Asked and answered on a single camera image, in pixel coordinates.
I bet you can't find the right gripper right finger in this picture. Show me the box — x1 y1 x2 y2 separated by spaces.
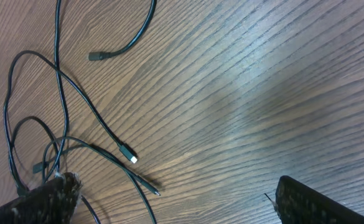
271 175 364 224

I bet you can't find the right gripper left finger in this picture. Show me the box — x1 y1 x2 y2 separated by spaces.
0 172 82 224

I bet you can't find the black USB cable bundle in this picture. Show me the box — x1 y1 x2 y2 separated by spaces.
2 0 161 224

